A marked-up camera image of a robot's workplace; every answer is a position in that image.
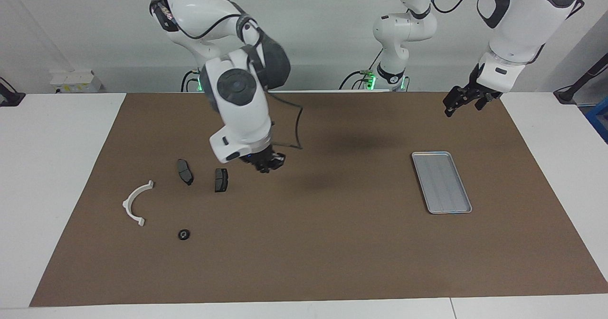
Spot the silver metal tray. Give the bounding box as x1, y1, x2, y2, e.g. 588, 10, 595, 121
411, 151, 473, 215

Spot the long curved brake pad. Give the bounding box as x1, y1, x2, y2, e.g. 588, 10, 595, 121
177, 159, 194, 186

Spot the brown table mat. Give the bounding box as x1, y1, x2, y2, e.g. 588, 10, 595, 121
29, 91, 608, 308

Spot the blue crate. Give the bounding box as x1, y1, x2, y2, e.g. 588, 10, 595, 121
585, 96, 608, 144

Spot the white cardboard box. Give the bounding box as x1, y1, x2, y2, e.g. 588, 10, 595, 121
50, 70, 103, 94

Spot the black table clamp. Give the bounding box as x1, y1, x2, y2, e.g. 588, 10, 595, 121
0, 77, 26, 107

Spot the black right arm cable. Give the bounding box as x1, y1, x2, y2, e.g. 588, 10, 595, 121
159, 3, 304, 150

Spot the black left base cable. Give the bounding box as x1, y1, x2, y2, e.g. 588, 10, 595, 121
339, 48, 383, 92

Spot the black base cable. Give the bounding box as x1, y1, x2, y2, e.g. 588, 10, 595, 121
180, 70, 200, 93
339, 48, 383, 92

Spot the black right base cable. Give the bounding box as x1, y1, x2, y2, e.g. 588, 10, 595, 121
180, 70, 200, 93

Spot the white curved plastic bracket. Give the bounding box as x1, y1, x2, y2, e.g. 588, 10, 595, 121
122, 180, 155, 227

